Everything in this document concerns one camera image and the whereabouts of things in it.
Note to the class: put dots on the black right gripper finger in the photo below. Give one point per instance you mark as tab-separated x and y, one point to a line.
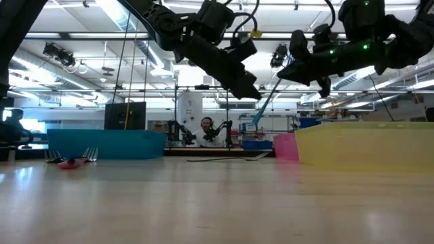
296	78
292	71

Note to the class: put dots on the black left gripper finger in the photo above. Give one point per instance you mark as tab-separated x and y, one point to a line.
245	88

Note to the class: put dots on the iridescent blue fork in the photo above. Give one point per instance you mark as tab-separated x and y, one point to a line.
266	103

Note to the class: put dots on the silver utensil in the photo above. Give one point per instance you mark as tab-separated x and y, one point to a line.
257	156

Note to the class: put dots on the black fork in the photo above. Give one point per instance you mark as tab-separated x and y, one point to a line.
52	157

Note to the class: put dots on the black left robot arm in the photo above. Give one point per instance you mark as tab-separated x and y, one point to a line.
20	34

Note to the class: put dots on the black background robot arm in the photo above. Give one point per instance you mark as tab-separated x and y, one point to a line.
188	137
229	130

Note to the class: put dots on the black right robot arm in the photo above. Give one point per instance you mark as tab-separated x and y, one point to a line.
407	40

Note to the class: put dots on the blue box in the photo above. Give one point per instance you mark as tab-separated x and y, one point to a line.
308	122

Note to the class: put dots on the person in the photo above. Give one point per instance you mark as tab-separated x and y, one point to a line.
207	123
15	115

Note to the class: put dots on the white column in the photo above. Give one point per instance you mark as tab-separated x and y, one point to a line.
190	108

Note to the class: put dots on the blue storage crate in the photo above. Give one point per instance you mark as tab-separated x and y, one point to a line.
257	145

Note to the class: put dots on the red plastic bin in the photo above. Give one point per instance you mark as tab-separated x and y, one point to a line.
286	147

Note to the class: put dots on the yellow plastic bin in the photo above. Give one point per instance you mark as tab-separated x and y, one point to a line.
366	149

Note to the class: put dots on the black panel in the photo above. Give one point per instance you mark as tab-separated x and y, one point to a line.
117	115

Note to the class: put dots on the blue plastic bin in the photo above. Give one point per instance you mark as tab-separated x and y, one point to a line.
108	144

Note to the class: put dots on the black ceiling device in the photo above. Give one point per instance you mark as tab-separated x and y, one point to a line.
57	53

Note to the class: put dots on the black overhead camera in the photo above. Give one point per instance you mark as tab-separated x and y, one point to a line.
278	56

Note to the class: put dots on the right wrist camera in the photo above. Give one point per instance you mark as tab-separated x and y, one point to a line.
322	34

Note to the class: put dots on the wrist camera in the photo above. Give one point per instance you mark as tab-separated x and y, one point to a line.
242	49
322	34

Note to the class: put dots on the thin black station frame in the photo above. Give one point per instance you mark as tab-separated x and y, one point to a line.
202	87

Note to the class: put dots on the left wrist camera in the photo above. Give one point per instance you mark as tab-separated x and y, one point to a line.
242	49

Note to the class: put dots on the silver ventilation duct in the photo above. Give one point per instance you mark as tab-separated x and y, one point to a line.
51	67

